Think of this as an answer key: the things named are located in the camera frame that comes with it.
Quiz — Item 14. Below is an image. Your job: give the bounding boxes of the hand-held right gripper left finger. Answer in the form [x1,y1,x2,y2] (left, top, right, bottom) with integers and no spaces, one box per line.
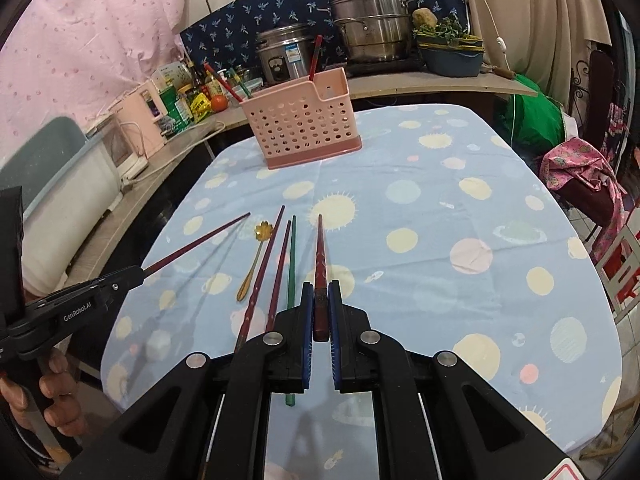
[60,281,316,480]

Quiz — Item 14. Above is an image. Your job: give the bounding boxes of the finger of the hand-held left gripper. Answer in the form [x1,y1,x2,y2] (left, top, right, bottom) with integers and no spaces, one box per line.
[70,265,148,306]

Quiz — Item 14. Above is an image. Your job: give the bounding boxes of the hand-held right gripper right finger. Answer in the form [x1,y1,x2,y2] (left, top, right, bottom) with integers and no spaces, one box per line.
[328,279,573,480]

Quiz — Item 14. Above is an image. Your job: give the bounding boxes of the dark red chopstick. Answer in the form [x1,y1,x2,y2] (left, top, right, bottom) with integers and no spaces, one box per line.
[234,204,286,356]
[142,212,252,273]
[313,214,331,343]
[267,219,293,335]

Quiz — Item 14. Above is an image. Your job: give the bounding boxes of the green chopstick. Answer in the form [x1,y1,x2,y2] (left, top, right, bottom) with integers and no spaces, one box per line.
[285,215,297,407]
[230,70,253,100]

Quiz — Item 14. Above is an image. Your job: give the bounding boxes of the gold flower spoon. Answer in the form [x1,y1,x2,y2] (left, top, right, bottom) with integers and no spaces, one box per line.
[236,221,279,303]

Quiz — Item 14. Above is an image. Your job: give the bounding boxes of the pink perforated utensil basket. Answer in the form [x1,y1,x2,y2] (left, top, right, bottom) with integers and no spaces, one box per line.
[240,66,364,170]

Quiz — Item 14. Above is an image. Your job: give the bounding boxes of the person's left hand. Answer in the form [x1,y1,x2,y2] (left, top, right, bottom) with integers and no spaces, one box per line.
[0,347,84,466]

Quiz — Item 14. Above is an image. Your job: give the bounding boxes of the white and blue plastic bin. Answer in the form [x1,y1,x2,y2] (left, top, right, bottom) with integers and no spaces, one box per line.
[0,116,123,297]

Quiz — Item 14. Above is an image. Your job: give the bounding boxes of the white countertop appliance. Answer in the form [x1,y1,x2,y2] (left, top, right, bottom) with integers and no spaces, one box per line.
[102,119,151,177]

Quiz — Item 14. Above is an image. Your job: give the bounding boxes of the pink electric kettle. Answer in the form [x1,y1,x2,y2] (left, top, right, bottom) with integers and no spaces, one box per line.
[116,87,167,160]

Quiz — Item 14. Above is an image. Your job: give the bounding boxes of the yellow snack packet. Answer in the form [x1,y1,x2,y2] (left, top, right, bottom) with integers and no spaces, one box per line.
[189,92,211,122]

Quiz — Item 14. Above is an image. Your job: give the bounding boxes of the white carton box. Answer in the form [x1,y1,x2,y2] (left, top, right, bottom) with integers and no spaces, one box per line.
[150,61,193,92]

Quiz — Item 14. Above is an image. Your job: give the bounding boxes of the yellow oil bottle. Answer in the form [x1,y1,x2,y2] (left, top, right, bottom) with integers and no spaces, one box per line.
[202,70,224,98]

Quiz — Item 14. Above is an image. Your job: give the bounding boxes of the pink dotted cloth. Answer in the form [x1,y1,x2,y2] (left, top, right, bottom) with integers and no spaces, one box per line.
[0,0,201,171]

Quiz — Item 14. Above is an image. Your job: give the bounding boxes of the wooden counter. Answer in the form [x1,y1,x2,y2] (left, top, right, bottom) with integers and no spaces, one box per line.
[25,67,538,311]

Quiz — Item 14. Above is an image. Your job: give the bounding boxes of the black induction cooktop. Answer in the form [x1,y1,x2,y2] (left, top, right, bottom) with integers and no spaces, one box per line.
[345,57,426,75]

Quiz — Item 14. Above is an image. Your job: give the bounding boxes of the steel rice cooker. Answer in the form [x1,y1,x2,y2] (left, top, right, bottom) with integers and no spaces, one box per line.
[256,23,321,86]

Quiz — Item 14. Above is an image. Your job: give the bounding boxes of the navy leaf print cloth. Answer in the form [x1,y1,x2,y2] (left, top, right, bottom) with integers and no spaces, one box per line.
[179,0,470,83]

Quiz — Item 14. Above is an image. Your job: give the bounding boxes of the white and red stool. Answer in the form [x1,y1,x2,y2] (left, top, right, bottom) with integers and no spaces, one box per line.
[595,220,640,323]

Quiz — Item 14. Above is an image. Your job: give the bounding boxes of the pink printed cloth bag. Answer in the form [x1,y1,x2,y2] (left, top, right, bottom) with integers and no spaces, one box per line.
[539,136,628,266]

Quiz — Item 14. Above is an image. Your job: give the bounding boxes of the blue plastic basin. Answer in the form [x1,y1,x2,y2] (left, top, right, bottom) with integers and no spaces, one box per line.
[419,45,485,78]

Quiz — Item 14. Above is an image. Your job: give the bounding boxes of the green plastic bag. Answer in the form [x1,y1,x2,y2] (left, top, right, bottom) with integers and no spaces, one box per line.
[500,74,567,157]

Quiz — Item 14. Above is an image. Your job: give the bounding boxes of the stacked steel steamer pot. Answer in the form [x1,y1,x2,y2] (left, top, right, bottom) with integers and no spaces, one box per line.
[328,0,421,63]

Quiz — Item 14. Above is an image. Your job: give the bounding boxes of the yellow green basin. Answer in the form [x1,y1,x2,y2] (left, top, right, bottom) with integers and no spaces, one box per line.
[416,35,485,53]

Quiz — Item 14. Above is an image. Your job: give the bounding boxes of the green leafy vegetables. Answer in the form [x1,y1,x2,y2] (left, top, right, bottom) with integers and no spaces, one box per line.
[414,17,483,46]

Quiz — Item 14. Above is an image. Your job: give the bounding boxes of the dark wooden chair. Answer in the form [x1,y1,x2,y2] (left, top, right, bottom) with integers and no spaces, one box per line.
[570,50,617,128]

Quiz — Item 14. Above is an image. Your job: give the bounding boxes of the beige curtain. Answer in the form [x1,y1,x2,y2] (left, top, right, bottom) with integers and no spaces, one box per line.
[452,0,618,108]

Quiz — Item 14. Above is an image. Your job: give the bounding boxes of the white power cable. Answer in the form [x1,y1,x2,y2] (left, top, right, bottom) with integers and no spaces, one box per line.
[135,120,226,181]

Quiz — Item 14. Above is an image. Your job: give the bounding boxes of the wooden handled tool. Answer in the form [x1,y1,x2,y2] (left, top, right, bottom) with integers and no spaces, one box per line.
[480,63,517,82]

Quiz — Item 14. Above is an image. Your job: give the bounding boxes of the white cord with switch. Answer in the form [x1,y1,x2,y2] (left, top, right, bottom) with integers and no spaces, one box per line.
[470,0,512,68]

